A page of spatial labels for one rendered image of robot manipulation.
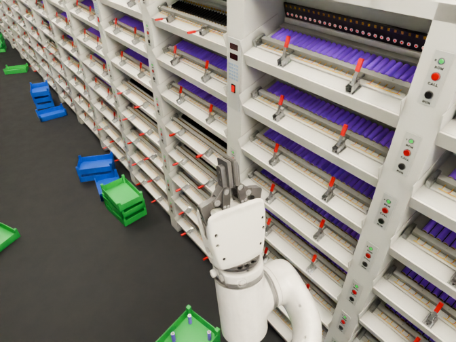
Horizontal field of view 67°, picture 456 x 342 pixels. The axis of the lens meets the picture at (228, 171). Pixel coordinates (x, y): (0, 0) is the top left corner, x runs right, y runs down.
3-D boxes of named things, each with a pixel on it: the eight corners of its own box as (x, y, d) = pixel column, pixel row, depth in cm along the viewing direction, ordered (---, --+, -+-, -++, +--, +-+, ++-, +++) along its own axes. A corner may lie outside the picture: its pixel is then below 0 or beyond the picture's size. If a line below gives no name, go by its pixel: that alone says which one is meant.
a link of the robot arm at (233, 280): (203, 269, 59) (201, 254, 58) (246, 250, 63) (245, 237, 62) (226, 298, 52) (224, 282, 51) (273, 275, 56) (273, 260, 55)
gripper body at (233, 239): (200, 261, 58) (191, 203, 53) (251, 240, 62) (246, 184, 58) (221, 287, 51) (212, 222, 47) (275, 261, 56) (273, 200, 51)
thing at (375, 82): (398, 129, 88) (404, 86, 78) (245, 64, 127) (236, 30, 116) (444, 85, 94) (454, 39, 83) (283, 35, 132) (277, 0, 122)
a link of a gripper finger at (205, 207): (185, 222, 50) (208, 191, 51) (220, 243, 55) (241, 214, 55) (188, 225, 49) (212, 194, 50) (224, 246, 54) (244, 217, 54)
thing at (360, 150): (378, 188, 100) (380, 158, 90) (244, 113, 139) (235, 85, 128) (419, 146, 106) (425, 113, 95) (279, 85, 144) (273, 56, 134)
